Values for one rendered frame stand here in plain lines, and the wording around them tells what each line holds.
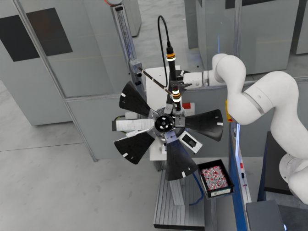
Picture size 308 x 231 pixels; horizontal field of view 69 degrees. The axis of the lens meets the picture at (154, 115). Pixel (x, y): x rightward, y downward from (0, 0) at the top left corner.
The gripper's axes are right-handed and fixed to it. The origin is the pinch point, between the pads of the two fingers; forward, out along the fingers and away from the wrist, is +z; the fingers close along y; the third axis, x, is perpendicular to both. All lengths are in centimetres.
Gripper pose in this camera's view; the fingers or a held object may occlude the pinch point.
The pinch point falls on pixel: (174, 81)
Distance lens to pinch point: 126.4
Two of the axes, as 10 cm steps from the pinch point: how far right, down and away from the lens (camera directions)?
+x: -1.7, -7.8, -6.0
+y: 1.4, -6.2, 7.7
